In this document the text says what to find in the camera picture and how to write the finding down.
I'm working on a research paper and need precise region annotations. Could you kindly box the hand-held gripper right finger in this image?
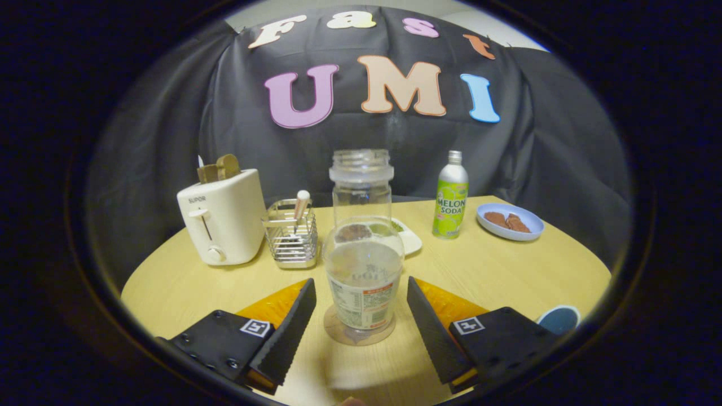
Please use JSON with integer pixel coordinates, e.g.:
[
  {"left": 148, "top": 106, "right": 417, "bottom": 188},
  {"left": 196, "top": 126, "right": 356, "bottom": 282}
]
[{"left": 406, "top": 276, "right": 559, "bottom": 394}]

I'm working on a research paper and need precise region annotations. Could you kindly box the clear plastic juice bottle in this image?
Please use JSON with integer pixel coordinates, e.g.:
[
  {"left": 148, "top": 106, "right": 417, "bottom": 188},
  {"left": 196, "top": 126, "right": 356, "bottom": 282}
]
[{"left": 322, "top": 149, "right": 405, "bottom": 346}]

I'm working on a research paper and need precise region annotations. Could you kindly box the white-handled utensil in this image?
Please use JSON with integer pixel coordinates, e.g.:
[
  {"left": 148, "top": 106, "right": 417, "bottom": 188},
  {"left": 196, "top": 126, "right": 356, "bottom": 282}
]
[{"left": 292, "top": 190, "right": 311, "bottom": 235}]

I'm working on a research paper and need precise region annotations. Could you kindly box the green soda bottle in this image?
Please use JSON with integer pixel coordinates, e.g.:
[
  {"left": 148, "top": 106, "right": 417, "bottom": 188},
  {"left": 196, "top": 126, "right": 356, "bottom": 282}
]
[{"left": 432, "top": 150, "right": 469, "bottom": 240}]

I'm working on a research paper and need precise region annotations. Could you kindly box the black backdrop cloth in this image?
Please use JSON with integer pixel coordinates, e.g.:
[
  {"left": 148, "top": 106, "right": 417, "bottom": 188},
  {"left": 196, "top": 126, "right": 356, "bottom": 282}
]
[{"left": 85, "top": 6, "right": 632, "bottom": 271}]

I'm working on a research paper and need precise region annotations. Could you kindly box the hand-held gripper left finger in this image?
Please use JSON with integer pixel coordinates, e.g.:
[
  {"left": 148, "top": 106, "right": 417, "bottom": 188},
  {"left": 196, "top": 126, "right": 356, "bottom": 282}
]
[{"left": 155, "top": 278, "right": 318, "bottom": 395}]

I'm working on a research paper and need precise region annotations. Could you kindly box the blue plate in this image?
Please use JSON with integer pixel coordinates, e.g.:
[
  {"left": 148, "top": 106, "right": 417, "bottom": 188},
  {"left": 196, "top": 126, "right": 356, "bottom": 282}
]
[{"left": 476, "top": 203, "right": 545, "bottom": 242}]

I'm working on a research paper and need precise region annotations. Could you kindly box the cream toaster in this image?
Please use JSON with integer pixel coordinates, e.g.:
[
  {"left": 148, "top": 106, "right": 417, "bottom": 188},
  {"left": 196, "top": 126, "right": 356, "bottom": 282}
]
[{"left": 177, "top": 168, "right": 267, "bottom": 266}]

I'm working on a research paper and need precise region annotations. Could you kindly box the white food tray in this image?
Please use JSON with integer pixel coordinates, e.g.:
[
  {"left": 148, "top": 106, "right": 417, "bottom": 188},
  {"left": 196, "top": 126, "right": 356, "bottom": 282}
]
[{"left": 389, "top": 217, "right": 423, "bottom": 256}]

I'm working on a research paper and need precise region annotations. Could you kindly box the metal wire utensil basket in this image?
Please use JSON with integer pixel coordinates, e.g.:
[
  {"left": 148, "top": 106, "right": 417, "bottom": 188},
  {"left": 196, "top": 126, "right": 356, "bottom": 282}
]
[{"left": 262, "top": 198, "right": 319, "bottom": 270}]

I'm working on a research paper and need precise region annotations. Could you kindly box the wooden table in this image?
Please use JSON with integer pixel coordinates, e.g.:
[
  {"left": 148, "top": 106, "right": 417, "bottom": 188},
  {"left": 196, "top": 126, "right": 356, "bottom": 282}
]
[{"left": 120, "top": 196, "right": 613, "bottom": 406}]

